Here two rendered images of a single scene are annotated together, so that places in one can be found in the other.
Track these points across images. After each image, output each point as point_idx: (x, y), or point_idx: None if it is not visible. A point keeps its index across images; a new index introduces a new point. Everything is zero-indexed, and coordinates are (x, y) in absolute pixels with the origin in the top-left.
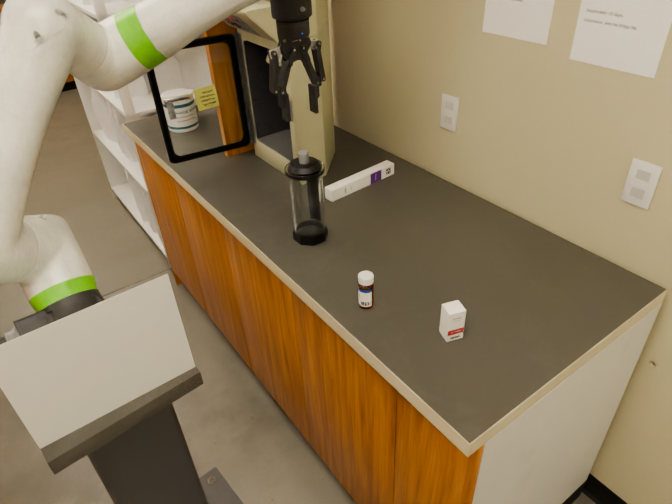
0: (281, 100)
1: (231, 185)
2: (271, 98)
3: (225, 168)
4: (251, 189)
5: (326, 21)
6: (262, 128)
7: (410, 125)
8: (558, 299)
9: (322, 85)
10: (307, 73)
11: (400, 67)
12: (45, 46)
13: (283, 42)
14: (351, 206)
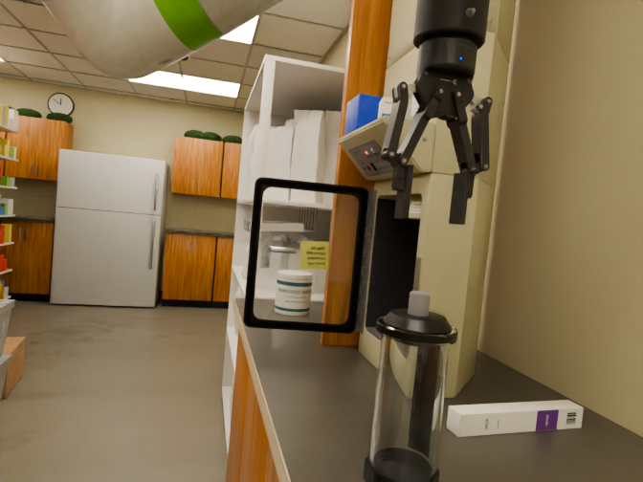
0: (398, 175)
1: (305, 371)
2: (397, 279)
3: (310, 353)
4: (330, 383)
5: (492, 184)
6: (375, 315)
7: (613, 356)
8: None
9: (473, 253)
10: (456, 152)
11: (600, 264)
12: None
13: (424, 75)
14: (495, 455)
